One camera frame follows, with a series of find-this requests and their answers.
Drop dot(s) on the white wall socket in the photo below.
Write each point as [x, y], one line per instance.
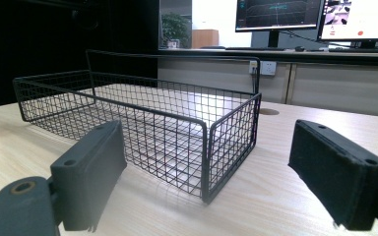
[264, 68]

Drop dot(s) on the black computer mouse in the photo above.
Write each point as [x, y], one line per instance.
[299, 48]

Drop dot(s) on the potted green plant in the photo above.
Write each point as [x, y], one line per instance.
[174, 28]

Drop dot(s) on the long grey desk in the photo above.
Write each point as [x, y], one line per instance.
[308, 82]

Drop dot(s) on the dark-screen computer monitor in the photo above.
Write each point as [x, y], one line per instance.
[277, 14]

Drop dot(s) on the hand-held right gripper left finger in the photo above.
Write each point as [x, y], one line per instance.
[85, 183]

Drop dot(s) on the white-screen computer monitor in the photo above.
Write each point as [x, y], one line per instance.
[361, 19]

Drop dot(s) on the wooden cabinet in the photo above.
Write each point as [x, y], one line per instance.
[204, 38]

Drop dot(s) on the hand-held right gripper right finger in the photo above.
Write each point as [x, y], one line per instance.
[334, 173]

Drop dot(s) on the black keyboard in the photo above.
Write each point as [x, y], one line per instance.
[254, 48]

